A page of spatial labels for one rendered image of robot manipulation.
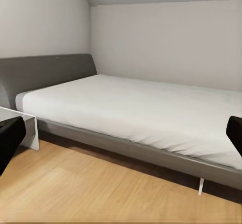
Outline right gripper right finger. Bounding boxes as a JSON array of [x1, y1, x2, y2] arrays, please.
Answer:
[[226, 116, 242, 157]]

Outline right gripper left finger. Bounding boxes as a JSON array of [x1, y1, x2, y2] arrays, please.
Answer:
[[0, 116, 26, 176]]

